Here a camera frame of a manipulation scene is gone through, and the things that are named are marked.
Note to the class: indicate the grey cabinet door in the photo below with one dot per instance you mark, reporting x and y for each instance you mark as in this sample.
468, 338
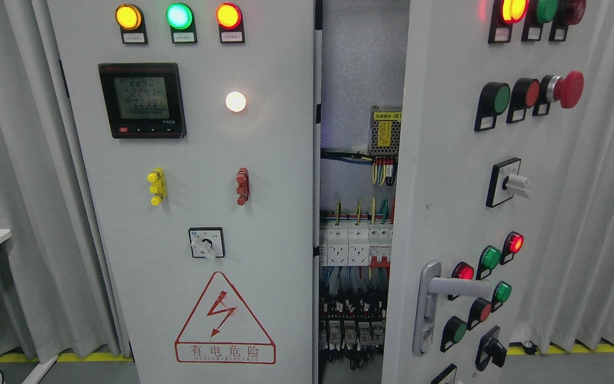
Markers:
471, 81
268, 240

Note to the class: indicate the red indicator lamp left door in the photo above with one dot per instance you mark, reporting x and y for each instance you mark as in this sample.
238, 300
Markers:
231, 24

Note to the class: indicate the green indicator lamp left door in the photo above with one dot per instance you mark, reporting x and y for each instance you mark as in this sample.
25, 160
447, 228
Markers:
181, 21

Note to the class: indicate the yellow indicator lamp left door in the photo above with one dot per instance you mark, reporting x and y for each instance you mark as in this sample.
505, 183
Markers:
131, 23

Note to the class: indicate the white circuit breaker row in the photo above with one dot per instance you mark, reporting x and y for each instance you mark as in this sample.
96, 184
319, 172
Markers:
351, 244

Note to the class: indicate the metal mesh power supply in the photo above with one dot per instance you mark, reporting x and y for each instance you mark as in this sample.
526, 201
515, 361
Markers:
385, 130

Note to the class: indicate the white indicator lamp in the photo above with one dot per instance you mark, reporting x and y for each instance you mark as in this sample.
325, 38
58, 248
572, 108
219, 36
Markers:
236, 101

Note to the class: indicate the lower relay terminal row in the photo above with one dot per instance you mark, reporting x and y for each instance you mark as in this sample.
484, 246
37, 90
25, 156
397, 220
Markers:
352, 323

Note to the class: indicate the red electric hazard warning sticker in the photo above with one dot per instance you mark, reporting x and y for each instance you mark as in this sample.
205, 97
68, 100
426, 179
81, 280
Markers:
222, 329

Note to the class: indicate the black digital power meter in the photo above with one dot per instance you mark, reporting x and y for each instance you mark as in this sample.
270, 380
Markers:
143, 100

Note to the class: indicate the red mushroom emergency stop button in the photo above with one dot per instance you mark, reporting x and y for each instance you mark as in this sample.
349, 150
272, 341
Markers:
566, 90

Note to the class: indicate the grey curtain left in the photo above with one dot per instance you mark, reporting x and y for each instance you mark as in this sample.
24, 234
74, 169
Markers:
55, 289

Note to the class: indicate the grey curtain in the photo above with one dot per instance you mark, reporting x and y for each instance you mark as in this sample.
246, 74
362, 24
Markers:
570, 295
55, 289

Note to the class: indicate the grey curtain right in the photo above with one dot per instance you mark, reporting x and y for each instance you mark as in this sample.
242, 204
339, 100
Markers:
570, 295

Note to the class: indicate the red terminal post block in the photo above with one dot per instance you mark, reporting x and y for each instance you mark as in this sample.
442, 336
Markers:
242, 190

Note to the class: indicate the rotary selector switch left door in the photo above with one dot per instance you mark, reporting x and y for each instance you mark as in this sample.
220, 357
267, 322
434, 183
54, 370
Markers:
207, 243

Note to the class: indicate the rotary selector switch door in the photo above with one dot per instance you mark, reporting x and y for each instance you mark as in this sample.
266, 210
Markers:
505, 182
207, 243

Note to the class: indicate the yellow terminal post block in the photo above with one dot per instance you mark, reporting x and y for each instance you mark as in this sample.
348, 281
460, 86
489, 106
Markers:
157, 186

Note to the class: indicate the silver door handle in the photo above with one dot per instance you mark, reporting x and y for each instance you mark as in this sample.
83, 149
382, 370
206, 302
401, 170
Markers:
431, 285

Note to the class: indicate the rotary selector switch right door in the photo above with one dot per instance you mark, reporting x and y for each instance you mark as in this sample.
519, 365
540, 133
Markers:
505, 182

